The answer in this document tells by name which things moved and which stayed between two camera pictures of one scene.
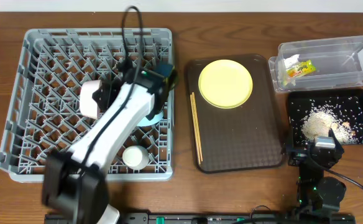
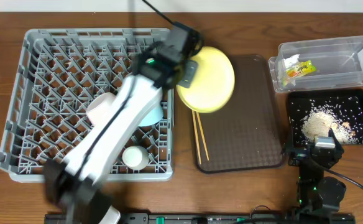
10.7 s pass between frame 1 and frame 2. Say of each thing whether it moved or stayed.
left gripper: moved
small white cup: stayed
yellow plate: moved
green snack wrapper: stayed
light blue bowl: stayed
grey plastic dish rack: stayed
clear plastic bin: stayed
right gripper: stayed
